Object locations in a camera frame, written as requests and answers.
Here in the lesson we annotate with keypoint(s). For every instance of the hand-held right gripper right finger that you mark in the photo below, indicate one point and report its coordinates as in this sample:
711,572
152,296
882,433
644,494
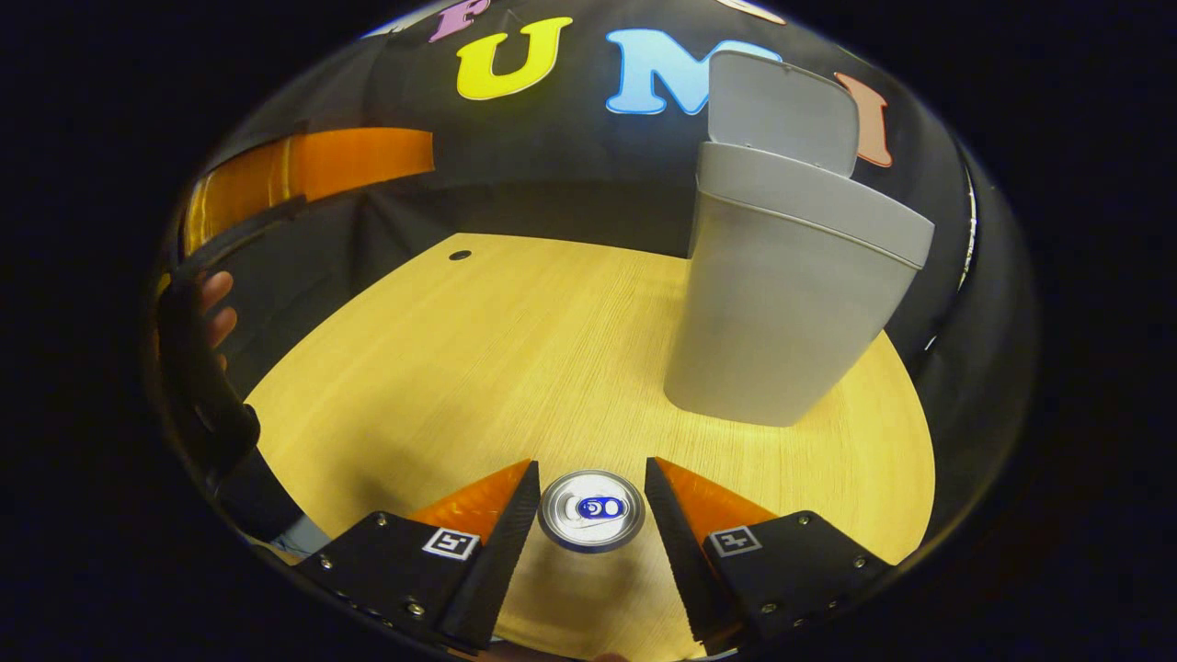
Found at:
685,561

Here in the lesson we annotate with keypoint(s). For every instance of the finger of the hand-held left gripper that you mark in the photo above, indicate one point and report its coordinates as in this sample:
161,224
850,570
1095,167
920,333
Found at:
303,165

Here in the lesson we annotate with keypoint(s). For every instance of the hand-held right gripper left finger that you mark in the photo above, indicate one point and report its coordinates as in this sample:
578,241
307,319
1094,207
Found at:
487,561

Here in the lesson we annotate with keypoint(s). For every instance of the silver blue pop can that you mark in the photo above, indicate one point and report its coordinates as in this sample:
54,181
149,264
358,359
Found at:
591,510

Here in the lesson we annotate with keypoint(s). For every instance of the white desktop garbage bin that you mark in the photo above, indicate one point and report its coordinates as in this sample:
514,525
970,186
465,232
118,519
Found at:
782,303

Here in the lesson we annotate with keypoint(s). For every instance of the wooden desktop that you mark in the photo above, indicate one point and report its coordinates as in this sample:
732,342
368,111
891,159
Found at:
460,368

